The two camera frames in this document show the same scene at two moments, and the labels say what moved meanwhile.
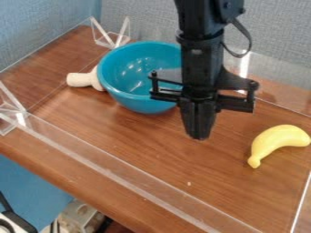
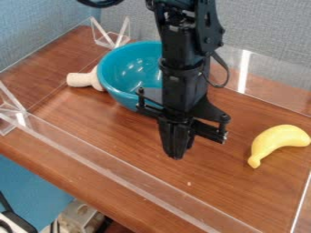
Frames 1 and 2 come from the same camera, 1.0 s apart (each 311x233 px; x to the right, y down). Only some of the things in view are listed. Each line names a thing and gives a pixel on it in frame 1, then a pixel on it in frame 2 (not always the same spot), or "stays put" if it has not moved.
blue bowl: [125, 68] stays put
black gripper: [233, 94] → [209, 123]
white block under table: [81, 218] stays put
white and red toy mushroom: [83, 79] stays put
